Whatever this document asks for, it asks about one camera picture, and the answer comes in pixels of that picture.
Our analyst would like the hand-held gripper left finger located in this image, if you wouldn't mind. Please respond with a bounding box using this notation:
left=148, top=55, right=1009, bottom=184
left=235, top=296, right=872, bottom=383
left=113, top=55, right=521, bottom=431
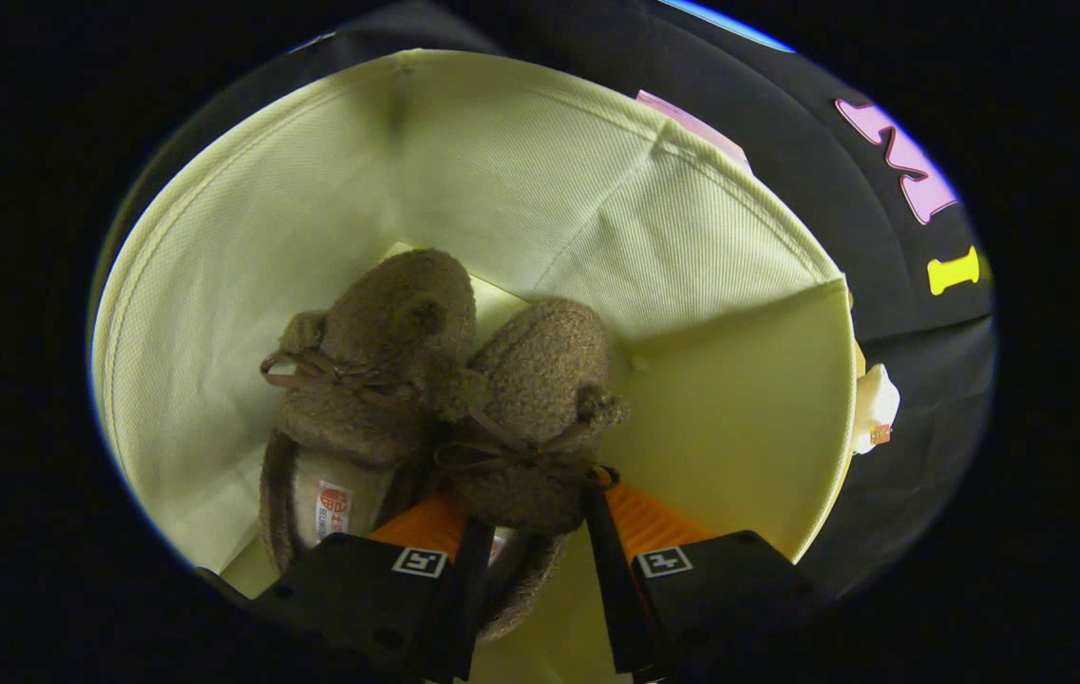
left=253, top=490, right=497, bottom=683

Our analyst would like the pale green fabric storage box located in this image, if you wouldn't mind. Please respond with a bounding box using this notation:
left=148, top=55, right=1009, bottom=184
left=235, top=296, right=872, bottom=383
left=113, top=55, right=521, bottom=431
left=91, top=49, right=859, bottom=684

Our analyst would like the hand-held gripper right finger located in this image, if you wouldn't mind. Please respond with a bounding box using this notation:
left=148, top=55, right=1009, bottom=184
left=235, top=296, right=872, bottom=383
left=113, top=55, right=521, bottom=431
left=583, top=470, right=830, bottom=681

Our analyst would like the pink booklet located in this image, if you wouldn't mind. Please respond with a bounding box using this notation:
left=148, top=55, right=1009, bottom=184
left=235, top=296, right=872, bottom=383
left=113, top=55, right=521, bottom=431
left=636, top=90, right=751, bottom=172

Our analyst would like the white hang tag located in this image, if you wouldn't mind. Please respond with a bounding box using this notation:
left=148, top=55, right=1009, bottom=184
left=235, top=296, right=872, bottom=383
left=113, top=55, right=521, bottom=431
left=851, top=363, right=901, bottom=455

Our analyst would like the brown fuzzy slipper shoe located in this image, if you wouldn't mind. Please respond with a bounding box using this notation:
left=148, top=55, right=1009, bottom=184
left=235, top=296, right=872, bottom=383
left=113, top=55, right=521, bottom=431
left=433, top=297, right=631, bottom=642
left=258, top=249, right=479, bottom=576

